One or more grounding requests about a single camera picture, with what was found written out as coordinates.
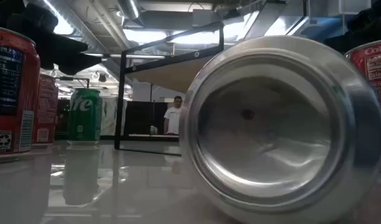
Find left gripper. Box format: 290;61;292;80
0;0;103;76

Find red Coca-Cola can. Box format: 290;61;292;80
344;39;381;172
179;35;381;224
0;25;41;156
32;73;59;146

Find green Sprite can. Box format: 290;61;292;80
67;88;103;146

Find fluorescent ceiling light tube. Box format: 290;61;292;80
84;52;166;60

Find white draped cloth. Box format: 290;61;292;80
100;97;128;136

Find black partition panel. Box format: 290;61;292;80
124;101;169;136

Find light wooden board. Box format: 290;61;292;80
114;21;225;156

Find background table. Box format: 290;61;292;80
127;133;180;139

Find person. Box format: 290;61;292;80
163;95;183;135

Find black background rack frame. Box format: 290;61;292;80
55;75;91;91

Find ribbed silver ceiling duct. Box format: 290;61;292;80
37;0;116;54

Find round silver ceiling duct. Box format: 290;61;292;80
117;0;141;20

